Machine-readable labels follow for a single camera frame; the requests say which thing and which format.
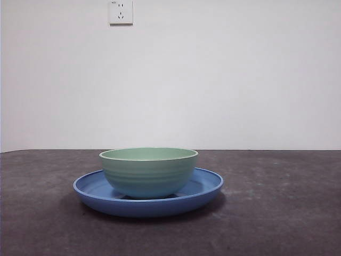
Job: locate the blue round plate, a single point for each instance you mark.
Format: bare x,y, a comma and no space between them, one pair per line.
146,209

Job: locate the green ribbed bowl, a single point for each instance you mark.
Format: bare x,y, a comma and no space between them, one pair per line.
149,176

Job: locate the white wall socket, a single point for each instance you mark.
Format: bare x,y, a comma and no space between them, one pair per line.
121,16

